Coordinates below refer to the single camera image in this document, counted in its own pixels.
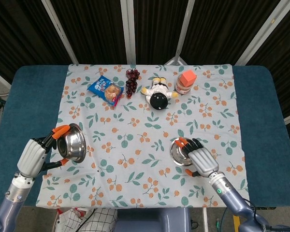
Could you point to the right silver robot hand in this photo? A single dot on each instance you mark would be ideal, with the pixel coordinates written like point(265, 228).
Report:
point(204, 160)

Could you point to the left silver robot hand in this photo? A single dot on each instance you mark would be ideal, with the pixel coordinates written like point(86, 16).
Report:
point(31, 157)

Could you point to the steel bowl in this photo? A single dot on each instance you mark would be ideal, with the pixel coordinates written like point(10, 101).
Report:
point(73, 143)
point(177, 154)

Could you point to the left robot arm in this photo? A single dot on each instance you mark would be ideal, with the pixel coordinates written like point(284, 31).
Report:
point(14, 193)

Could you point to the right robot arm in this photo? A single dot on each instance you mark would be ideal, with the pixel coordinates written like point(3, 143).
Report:
point(222, 188)

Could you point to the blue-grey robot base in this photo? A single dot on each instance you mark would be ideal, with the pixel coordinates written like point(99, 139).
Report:
point(152, 221)

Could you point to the floral tablecloth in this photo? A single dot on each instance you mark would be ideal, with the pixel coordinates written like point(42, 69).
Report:
point(145, 120)

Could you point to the teal table cover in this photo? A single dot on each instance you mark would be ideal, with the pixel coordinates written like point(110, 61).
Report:
point(26, 101)

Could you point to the black-haired plush doll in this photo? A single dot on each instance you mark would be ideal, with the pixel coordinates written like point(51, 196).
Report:
point(158, 100)

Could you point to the orange cube block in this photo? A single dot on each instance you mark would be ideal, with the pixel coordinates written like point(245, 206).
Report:
point(187, 76)

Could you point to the white checkered bag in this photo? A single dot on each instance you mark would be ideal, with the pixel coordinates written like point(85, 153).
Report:
point(101, 220)

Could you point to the blue snack bag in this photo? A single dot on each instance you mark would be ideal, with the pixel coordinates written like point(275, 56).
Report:
point(100, 87)

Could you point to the grey stand foot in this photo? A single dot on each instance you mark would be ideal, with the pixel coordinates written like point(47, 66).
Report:
point(176, 60)

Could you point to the dark red grape bunch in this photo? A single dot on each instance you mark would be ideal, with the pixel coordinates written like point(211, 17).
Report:
point(130, 84)

